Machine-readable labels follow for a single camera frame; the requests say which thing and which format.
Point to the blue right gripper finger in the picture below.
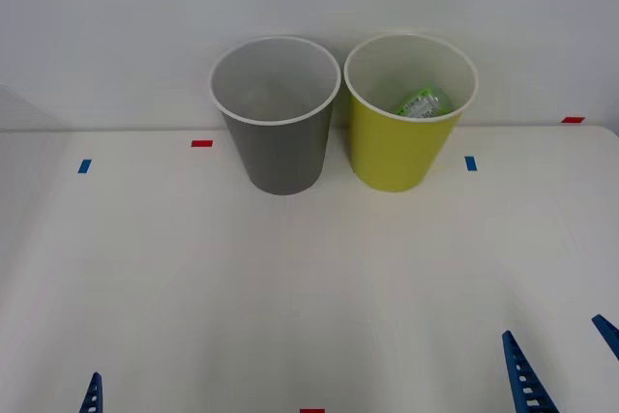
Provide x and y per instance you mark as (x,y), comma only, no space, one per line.
(608,330)
(524,384)

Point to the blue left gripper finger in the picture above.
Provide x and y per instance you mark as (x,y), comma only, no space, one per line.
(93,396)

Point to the green plastic bottle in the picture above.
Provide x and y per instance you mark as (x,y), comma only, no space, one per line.
(424,103)

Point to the yellow-green plastic bin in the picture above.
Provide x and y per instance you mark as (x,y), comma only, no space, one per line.
(396,156)

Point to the grey plastic bin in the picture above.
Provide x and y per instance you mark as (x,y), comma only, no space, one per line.
(283,152)

